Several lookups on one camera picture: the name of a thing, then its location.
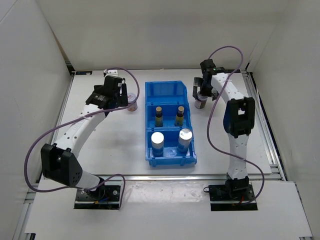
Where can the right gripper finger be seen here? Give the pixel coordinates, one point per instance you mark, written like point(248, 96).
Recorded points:
point(198, 82)
point(195, 92)

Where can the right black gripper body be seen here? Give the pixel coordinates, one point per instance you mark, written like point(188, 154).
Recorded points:
point(207, 90)

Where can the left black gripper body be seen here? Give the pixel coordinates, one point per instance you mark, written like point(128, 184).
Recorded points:
point(116, 99)

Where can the yellow small bottle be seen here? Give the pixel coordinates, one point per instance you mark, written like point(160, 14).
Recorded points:
point(179, 119)
point(158, 117)

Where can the silver-lid shaker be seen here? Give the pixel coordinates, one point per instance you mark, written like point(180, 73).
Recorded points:
point(157, 143)
point(184, 139)

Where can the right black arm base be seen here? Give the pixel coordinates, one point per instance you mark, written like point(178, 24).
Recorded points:
point(222, 201)

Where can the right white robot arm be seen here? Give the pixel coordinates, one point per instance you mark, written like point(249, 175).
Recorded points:
point(238, 121)

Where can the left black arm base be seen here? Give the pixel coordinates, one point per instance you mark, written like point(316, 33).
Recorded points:
point(110, 199)

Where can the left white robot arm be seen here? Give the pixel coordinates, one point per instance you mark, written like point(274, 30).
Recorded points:
point(59, 160)

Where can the blue three-compartment bin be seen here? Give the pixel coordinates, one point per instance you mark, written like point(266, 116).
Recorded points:
point(168, 95)

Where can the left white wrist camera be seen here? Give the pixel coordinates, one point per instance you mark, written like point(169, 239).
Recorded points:
point(110, 72)

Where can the aluminium front rail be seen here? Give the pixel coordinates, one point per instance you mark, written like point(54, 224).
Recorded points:
point(275, 176)

